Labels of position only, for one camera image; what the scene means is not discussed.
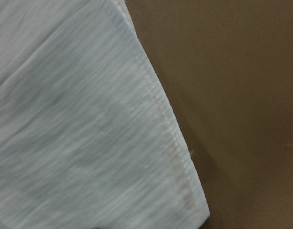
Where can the light blue button shirt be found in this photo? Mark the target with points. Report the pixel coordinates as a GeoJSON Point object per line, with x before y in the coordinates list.
{"type": "Point", "coordinates": [88, 138]}

